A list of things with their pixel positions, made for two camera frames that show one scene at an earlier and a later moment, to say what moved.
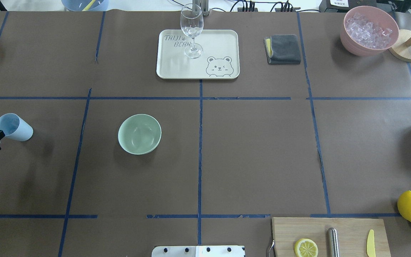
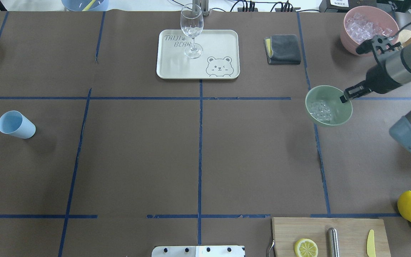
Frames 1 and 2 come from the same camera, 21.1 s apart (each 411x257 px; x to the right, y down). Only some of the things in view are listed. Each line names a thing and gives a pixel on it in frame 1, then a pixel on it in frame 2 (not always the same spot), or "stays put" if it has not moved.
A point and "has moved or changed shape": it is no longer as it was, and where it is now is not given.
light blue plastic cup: x=15 y=127 has moved or changed shape
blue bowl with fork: x=85 y=5 stays put
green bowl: x=139 y=134 → x=323 y=105
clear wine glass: x=192 y=24 stays put
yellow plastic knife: x=370 y=250 stays put
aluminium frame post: x=200 y=8 stays put
